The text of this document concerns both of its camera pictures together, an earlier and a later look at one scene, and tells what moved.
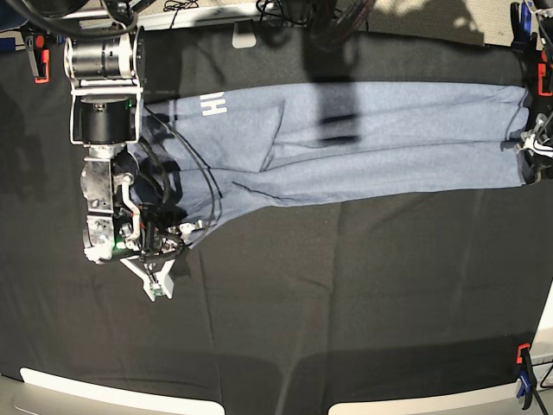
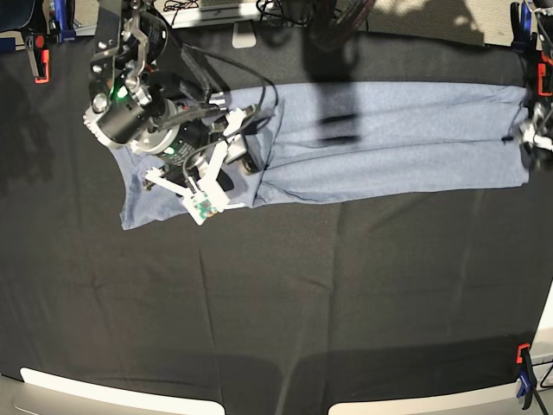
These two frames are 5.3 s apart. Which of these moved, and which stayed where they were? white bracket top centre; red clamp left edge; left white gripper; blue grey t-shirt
Moved: left white gripper
Stayed: blue grey t-shirt; white bracket top centre; red clamp left edge
